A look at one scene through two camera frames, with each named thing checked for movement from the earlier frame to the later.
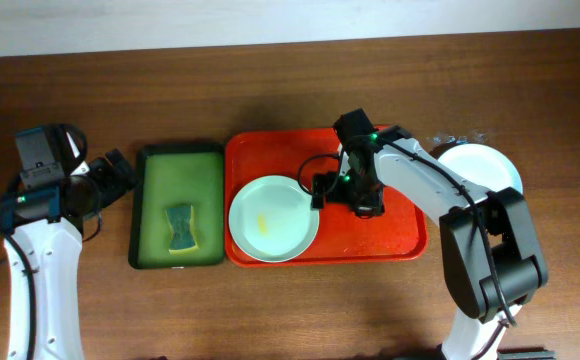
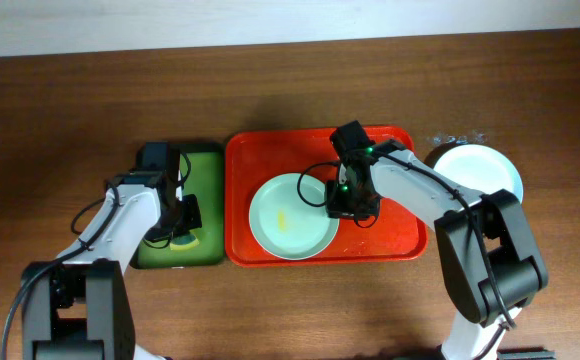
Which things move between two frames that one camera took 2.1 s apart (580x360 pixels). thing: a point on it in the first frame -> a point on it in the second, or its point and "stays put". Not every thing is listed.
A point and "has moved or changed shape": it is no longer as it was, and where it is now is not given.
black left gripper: [111, 173] -> [185, 220]
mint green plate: [272, 219] has moved or changed shape
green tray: [170, 176] stays put
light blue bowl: [481, 164] stays put
